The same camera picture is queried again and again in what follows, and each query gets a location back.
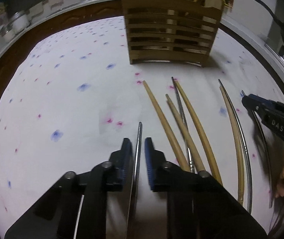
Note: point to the glass jar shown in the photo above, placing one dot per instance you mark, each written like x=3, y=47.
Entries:
x=8, y=33

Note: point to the hanging dish cloth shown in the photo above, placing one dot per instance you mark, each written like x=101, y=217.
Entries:
x=55, y=3
x=36, y=9

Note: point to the wooden utensil holder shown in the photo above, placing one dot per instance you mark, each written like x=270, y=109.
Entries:
x=171, y=30

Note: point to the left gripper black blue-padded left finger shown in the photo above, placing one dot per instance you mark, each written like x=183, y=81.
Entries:
x=75, y=206

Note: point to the white metal pot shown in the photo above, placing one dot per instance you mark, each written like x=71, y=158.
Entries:
x=19, y=21

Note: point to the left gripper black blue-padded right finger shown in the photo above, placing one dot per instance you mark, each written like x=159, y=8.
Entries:
x=198, y=206

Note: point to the lower wooden cabinets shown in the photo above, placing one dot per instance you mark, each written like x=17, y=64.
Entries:
x=18, y=51

